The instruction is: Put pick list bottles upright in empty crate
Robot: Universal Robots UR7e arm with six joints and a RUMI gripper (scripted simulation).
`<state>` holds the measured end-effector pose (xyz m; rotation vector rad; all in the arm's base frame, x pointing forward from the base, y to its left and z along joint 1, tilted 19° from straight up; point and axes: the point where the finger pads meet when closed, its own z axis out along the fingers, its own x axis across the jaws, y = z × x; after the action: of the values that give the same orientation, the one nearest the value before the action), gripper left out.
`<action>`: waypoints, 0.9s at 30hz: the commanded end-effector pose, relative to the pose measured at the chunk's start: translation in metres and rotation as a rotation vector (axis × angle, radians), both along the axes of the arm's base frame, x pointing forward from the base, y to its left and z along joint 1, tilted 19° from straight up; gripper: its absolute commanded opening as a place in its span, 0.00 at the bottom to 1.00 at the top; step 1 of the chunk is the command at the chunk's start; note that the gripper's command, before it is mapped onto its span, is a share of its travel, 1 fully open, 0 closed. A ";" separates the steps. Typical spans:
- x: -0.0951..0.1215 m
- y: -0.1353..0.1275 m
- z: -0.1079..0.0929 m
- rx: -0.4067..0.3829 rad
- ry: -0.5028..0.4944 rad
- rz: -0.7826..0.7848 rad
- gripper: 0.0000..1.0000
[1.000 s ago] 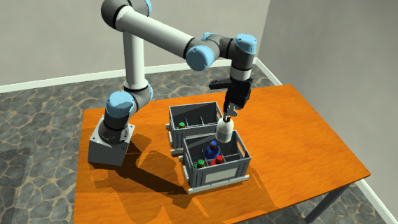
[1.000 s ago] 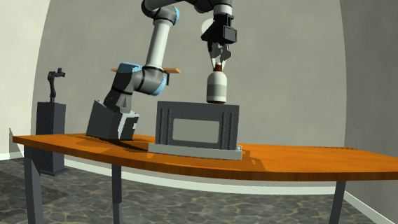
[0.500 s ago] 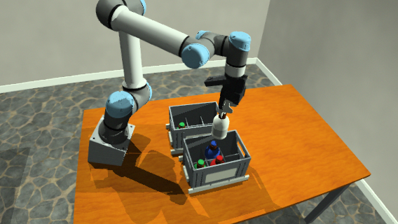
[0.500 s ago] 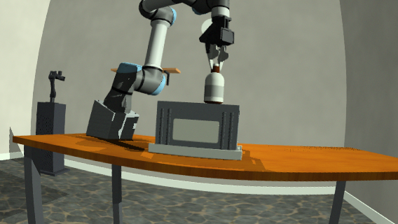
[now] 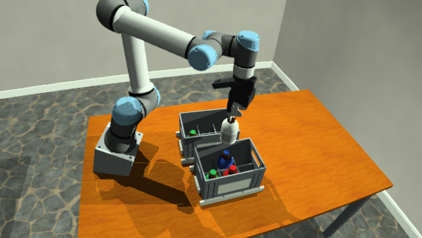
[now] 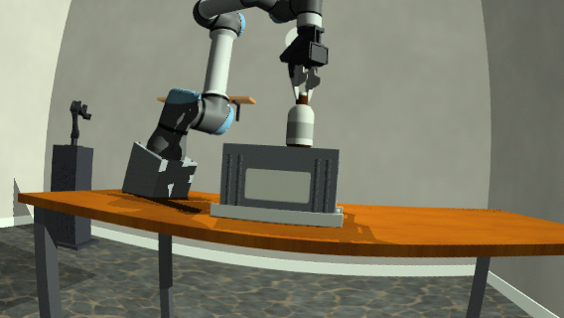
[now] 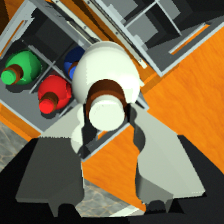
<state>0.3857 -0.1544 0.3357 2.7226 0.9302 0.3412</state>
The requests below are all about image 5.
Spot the green bottle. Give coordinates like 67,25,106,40
187,130,197,137
205,170,219,180

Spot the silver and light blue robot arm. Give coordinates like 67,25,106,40
96,0,259,154

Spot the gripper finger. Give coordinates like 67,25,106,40
227,95,242,122
238,103,247,110

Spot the white bottle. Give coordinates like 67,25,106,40
220,116,238,145

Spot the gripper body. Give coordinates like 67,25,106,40
229,74,257,108

